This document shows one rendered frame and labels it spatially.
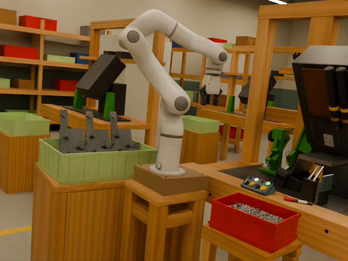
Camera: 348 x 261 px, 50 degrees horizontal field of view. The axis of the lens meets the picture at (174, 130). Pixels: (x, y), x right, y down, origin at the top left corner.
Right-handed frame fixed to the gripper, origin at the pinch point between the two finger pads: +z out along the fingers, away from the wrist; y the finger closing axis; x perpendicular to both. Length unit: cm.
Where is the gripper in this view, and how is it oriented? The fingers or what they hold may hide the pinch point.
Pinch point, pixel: (209, 103)
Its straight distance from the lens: 200.7
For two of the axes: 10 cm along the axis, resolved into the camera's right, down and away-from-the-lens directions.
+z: -1.0, 9.8, 1.5
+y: -7.5, 0.3, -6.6
